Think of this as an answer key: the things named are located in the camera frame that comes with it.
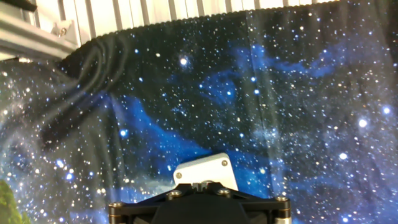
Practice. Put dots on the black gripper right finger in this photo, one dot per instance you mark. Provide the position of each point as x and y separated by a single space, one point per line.
264 208

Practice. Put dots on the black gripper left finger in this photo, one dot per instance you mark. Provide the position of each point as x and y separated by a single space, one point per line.
140 208

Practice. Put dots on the red button white box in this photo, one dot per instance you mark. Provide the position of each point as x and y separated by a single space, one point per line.
205 171

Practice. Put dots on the vertical aluminium pole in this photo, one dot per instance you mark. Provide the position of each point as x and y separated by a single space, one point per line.
28 39

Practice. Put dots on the starry night landscape tablecloth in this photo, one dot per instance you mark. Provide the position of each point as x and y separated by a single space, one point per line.
217 109

